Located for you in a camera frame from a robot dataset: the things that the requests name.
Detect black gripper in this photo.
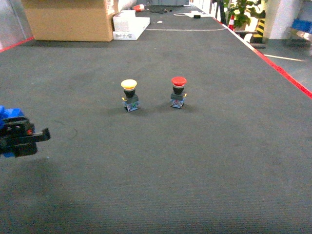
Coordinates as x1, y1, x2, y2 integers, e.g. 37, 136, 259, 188
0, 117, 51, 157

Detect blue block part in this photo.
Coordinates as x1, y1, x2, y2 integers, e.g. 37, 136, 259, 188
0, 105, 26, 158

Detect yellow mushroom push button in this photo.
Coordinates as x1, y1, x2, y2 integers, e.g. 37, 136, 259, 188
120, 79, 139, 113

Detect large cardboard box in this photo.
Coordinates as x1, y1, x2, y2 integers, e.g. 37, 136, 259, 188
21, 0, 118, 42

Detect white small box on top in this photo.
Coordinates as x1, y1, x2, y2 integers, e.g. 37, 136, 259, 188
113, 10, 136, 31

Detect red mushroom push button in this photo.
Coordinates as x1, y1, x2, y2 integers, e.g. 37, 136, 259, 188
170, 77, 187, 109

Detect white flat box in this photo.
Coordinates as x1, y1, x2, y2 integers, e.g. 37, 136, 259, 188
113, 17, 150, 40

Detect green potted plant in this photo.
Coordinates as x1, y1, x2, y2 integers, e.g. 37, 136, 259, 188
224, 0, 266, 28

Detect white cable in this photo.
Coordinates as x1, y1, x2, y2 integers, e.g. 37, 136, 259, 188
145, 12, 227, 32

